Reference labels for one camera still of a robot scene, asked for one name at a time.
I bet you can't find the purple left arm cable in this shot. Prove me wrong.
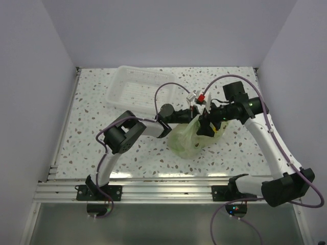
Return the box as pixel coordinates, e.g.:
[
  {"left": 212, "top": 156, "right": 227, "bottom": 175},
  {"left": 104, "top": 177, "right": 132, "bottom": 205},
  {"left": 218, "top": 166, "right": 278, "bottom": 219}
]
[{"left": 96, "top": 82, "right": 191, "bottom": 220}]

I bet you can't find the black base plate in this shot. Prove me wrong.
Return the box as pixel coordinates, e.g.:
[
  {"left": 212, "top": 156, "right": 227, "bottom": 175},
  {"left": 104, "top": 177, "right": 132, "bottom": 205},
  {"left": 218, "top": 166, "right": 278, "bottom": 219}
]
[
  {"left": 75, "top": 185, "right": 123, "bottom": 201},
  {"left": 211, "top": 185, "right": 257, "bottom": 202}
]

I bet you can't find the white plastic mesh basket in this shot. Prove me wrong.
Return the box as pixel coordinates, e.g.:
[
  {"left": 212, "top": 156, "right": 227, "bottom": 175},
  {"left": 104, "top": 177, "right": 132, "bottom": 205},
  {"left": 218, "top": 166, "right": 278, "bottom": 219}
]
[{"left": 105, "top": 66, "right": 177, "bottom": 114}]

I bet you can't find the aluminium rail frame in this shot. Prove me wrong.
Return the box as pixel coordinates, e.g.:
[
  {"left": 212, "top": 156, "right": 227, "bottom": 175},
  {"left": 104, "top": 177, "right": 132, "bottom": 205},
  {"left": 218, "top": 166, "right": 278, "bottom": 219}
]
[{"left": 21, "top": 68, "right": 312, "bottom": 244}]

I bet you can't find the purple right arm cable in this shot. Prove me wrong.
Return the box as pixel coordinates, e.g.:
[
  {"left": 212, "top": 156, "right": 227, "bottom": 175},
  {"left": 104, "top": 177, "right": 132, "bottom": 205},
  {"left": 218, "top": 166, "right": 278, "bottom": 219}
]
[{"left": 203, "top": 74, "right": 325, "bottom": 245}]

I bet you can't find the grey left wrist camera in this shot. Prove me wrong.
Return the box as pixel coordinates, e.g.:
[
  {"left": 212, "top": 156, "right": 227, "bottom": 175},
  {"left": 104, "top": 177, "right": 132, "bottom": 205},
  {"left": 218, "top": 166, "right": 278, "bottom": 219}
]
[{"left": 186, "top": 90, "right": 200, "bottom": 108}]

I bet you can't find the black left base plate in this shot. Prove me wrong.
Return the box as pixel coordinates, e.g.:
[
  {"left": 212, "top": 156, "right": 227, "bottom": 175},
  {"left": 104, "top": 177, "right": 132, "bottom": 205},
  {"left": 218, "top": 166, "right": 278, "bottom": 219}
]
[{"left": 75, "top": 185, "right": 123, "bottom": 201}]

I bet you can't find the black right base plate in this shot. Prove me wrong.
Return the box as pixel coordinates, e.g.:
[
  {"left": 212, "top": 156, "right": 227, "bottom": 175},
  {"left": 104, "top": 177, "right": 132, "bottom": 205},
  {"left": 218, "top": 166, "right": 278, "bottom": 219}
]
[{"left": 211, "top": 185, "right": 257, "bottom": 202}]

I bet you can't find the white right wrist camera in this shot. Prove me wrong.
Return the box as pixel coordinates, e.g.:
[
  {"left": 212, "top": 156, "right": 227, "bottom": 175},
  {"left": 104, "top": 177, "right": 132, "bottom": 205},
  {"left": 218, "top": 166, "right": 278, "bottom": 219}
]
[{"left": 195, "top": 90, "right": 212, "bottom": 112}]

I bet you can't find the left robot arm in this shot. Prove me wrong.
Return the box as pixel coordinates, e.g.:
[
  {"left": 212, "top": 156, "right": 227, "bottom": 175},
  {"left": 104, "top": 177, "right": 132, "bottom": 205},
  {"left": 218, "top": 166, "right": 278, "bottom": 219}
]
[{"left": 85, "top": 104, "right": 200, "bottom": 201}]

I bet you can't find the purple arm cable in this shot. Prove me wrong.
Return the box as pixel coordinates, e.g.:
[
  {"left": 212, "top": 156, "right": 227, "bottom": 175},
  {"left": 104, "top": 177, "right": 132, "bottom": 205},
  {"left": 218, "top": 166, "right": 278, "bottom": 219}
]
[
  {"left": 96, "top": 82, "right": 191, "bottom": 220},
  {"left": 203, "top": 74, "right": 325, "bottom": 245}
]

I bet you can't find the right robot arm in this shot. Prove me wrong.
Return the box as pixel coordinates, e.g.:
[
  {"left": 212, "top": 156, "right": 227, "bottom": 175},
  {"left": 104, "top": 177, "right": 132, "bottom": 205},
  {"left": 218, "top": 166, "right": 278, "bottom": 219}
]
[{"left": 195, "top": 81, "right": 315, "bottom": 207}]

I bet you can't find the light green avocado plastic bag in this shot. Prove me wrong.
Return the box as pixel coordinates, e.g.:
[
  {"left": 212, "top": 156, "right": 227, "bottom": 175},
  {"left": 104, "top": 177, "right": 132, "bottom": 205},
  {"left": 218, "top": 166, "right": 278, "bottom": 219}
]
[{"left": 168, "top": 115, "right": 229, "bottom": 159}]

